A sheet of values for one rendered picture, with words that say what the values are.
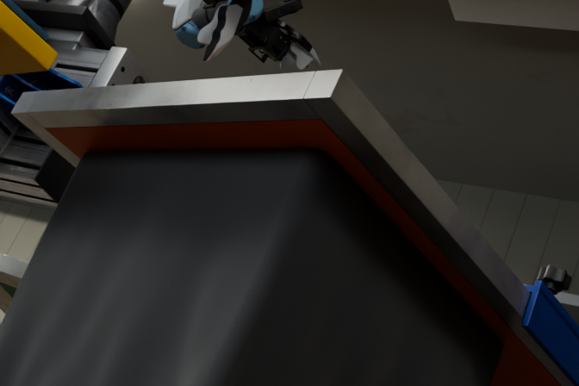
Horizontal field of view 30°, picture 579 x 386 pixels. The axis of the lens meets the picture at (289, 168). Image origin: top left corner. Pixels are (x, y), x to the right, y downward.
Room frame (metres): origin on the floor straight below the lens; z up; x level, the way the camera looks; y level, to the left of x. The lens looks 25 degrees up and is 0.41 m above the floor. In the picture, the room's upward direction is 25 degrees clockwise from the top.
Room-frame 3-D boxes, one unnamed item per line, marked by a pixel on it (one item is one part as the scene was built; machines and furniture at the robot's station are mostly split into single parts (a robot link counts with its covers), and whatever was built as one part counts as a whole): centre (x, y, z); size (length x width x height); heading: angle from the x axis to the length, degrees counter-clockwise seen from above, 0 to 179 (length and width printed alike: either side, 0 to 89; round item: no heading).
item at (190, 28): (2.00, 0.30, 1.55); 0.11 x 0.08 x 0.11; 33
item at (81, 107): (1.47, -0.10, 0.97); 0.79 x 0.58 x 0.04; 133
